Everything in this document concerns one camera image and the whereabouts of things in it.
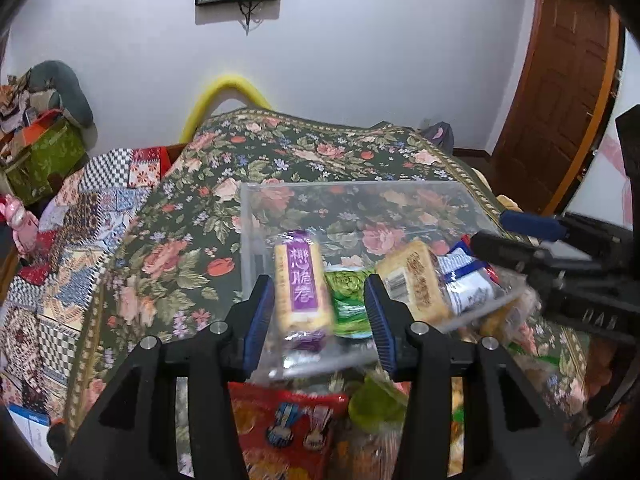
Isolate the green snack packet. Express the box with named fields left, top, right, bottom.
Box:
left=323, top=267, right=375, bottom=339

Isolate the clear bag of yellow snacks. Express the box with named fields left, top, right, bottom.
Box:
left=332, top=377, right=468, bottom=480

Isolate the yellow foam tube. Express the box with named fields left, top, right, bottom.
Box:
left=179, top=74, right=273, bottom=144

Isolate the red snack bag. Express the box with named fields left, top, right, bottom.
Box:
left=227, top=382, right=351, bottom=480

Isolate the patchwork quilt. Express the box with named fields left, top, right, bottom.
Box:
left=0, top=146, right=173, bottom=411

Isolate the purple wafer roll packet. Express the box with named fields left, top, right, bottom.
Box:
left=273, top=229, right=335, bottom=357

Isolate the white blue cardboard box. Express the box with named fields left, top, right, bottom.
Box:
left=7, top=406, right=62, bottom=467

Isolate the brown biscuit packet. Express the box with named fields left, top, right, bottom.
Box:
left=375, top=239, right=455, bottom=327

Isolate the grey cushion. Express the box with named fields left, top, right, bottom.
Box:
left=27, top=60, right=96, bottom=128

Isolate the green patterned box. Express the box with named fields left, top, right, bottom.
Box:
left=2, top=116, right=88, bottom=206

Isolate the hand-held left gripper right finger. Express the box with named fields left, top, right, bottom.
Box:
left=363, top=274, right=584, bottom=480

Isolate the floral tapestry blanket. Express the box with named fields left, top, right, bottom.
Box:
left=64, top=108, right=593, bottom=441

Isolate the blue white snack packet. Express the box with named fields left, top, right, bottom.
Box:
left=434, top=238, right=502, bottom=317

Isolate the pink plush toy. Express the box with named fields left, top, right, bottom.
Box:
left=0, top=195, right=41, bottom=261

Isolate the dark bag with pink print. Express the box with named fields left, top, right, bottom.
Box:
left=422, top=121, right=456, bottom=152

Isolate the light green jelly packet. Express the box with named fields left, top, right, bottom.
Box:
left=348, top=374, right=410, bottom=432

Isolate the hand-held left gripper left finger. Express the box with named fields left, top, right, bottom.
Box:
left=59, top=274, right=276, bottom=480

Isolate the brown wooden door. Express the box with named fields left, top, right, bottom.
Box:
left=490, top=0, right=623, bottom=217

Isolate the white pink curtain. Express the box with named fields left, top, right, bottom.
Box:
left=567, top=27, right=640, bottom=233

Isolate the clear plastic storage box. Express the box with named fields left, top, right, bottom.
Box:
left=238, top=180, right=532, bottom=382

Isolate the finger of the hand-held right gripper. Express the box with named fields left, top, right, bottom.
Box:
left=499, top=209, right=632, bottom=262
left=470, top=231, right=557, bottom=277

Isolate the black cable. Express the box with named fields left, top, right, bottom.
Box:
left=238, top=0, right=264, bottom=36

